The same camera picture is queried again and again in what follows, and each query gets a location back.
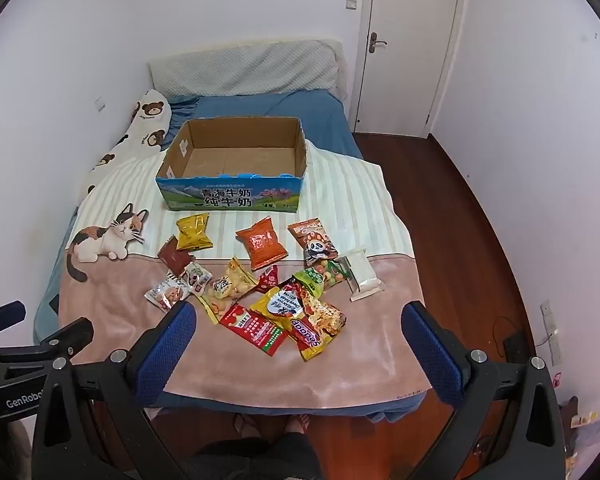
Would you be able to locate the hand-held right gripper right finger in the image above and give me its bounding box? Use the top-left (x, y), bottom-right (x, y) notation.
top-left (401, 301), bottom-right (567, 480)

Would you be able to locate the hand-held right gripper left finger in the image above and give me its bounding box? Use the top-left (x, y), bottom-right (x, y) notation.
top-left (30, 301), bottom-right (198, 480)

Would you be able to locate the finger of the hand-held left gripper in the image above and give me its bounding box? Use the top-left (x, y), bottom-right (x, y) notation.
top-left (10, 316), bottom-right (95, 362)
top-left (0, 300), bottom-right (27, 348)

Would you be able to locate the dark red snack packet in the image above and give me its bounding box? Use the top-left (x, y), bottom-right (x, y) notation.
top-left (157, 235), bottom-right (193, 276)

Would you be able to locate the printed cardboard box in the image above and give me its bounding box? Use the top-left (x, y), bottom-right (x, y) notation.
top-left (155, 116), bottom-right (308, 212)

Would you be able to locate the clear cookie snack packet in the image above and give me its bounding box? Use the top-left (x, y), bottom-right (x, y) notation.
top-left (145, 270), bottom-right (192, 311)

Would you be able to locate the cat print blanket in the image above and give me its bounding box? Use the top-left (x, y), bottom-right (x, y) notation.
top-left (57, 141), bottom-right (433, 405)

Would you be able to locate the small white red-label packet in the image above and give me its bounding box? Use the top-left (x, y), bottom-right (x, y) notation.
top-left (180, 261), bottom-right (214, 297)

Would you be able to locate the large red snack packet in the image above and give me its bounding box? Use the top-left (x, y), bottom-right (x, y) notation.
top-left (219, 302), bottom-right (289, 358)

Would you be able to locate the black power adapter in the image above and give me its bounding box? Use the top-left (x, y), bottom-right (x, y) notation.
top-left (502, 332), bottom-right (534, 364)

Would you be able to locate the clear yellow biscuit packet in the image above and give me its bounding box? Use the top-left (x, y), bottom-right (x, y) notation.
top-left (195, 256), bottom-right (259, 326)

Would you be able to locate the plain white snack packet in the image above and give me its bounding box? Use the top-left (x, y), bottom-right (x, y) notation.
top-left (337, 245), bottom-right (386, 303)

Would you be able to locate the person's left foot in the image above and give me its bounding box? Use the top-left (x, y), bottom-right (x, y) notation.
top-left (231, 411), bottom-right (262, 437)

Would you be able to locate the person's foot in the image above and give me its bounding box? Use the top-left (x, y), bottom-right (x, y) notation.
top-left (231, 411), bottom-right (262, 437)
top-left (284, 411), bottom-right (312, 435)

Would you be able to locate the yellow white-label snack packet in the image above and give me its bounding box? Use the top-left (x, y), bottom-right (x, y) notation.
top-left (250, 285), bottom-right (308, 333)

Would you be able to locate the noodle snack packet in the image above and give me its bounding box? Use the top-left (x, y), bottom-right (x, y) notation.
top-left (291, 282), bottom-right (347, 341)

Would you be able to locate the small red snack packet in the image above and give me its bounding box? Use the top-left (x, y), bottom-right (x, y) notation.
top-left (256, 264), bottom-right (281, 295)

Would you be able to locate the yellow purple snack packet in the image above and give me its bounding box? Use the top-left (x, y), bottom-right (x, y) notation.
top-left (285, 310), bottom-right (338, 362)

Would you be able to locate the green pea snack packet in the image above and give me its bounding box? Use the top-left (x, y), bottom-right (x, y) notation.
top-left (293, 259), bottom-right (353, 298)

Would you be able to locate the person's dark grey clothing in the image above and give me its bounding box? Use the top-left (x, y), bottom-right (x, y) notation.
top-left (194, 431), bottom-right (327, 480)

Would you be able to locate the orange snack packet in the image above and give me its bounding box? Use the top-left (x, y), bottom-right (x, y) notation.
top-left (235, 216), bottom-right (288, 272)

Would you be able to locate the person's right foot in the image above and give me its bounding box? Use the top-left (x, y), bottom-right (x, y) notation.
top-left (284, 411), bottom-right (312, 435)

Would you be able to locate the panda print snack packet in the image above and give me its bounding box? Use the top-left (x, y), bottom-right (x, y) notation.
top-left (286, 217), bottom-right (340, 267)

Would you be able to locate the pile of colourful floor clutter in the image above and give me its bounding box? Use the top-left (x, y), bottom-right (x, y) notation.
top-left (555, 372), bottom-right (600, 467)

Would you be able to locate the bear print pillow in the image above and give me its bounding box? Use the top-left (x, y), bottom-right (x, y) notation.
top-left (77, 89), bottom-right (174, 201)

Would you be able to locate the bed with blue sheet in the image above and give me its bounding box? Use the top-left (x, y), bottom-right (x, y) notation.
top-left (32, 89), bottom-right (428, 425)

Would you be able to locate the grey padded headboard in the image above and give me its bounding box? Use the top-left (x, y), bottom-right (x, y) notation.
top-left (147, 38), bottom-right (344, 99)

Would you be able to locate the white door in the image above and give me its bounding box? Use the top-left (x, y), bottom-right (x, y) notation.
top-left (355, 0), bottom-right (469, 139)

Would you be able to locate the white wall power socket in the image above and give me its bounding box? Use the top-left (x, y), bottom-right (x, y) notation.
top-left (540, 300), bottom-right (564, 366)

